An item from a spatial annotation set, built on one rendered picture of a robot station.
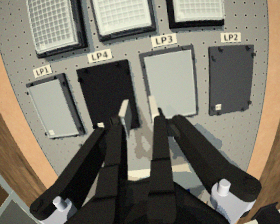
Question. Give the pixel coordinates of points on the cream operator panel with buttons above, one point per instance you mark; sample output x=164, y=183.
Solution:
x=183, y=173

